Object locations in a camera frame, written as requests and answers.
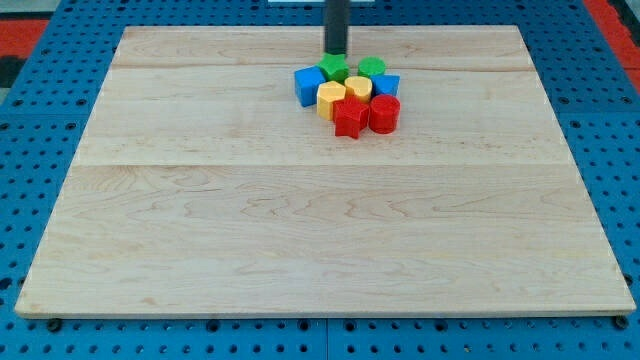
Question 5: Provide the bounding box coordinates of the blue cube block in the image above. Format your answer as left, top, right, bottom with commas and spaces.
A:
294, 66, 326, 107

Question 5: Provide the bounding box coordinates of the yellow hexagon block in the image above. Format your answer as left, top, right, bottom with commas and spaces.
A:
316, 81, 346, 121

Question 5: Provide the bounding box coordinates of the yellow heart block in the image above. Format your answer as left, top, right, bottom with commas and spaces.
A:
344, 76, 373, 103

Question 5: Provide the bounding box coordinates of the blue triangle block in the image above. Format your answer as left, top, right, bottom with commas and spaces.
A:
371, 74, 400, 97

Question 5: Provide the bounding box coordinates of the green cylinder block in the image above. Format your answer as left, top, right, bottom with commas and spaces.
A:
358, 56, 386, 78

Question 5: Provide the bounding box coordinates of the red cylinder block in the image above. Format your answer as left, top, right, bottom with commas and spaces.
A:
369, 94, 401, 134

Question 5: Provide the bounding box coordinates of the green star block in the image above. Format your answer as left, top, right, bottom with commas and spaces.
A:
317, 53, 349, 84

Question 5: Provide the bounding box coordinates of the light wooden board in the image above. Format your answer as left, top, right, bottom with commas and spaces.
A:
15, 25, 636, 319

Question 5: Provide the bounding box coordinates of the red star block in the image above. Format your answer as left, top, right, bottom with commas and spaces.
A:
333, 97, 369, 139

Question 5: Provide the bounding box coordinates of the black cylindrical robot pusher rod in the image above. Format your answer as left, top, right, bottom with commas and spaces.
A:
324, 0, 350, 55

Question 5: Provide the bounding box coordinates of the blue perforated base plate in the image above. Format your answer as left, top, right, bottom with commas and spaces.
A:
1, 1, 639, 359

